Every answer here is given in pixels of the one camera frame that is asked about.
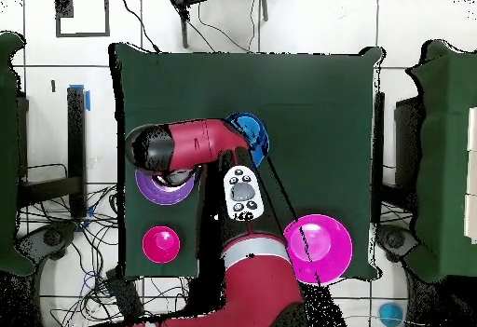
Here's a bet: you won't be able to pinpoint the small dark blue bowl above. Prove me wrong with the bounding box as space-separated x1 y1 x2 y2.
225 112 270 156

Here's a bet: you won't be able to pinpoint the dark green tablecloth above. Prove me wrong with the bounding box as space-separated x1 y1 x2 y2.
108 42 385 281

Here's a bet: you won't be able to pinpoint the purple bowl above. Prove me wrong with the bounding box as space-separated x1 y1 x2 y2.
134 168 197 206

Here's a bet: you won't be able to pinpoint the small crimson bowl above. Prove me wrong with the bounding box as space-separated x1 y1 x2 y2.
142 225 181 265

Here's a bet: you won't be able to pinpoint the large pink bowl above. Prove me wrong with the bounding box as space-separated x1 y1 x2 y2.
283 213 354 285

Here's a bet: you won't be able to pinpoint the black tripod stand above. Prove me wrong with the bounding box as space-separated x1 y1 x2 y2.
167 0 270 49

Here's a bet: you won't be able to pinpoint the blue tape strip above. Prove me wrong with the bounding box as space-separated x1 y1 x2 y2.
69 84 91 112

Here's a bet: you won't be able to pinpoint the black power strip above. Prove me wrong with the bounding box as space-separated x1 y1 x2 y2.
105 268 145 322

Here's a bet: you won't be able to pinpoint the side table with green cloth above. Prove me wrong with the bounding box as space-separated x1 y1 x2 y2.
404 39 477 283
0 31 35 278

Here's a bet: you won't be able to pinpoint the blue disc on floor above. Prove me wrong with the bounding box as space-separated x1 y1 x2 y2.
377 302 405 327

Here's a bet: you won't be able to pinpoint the white boxes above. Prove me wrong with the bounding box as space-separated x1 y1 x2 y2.
463 106 477 244

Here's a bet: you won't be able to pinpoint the tangle of black cables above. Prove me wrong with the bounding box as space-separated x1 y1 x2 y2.
18 184 191 327

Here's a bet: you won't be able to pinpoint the black metal frame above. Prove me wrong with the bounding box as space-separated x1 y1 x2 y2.
372 91 420 224
16 86 89 220

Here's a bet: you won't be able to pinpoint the dark square floor frame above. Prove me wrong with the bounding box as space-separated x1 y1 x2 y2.
54 0 111 38

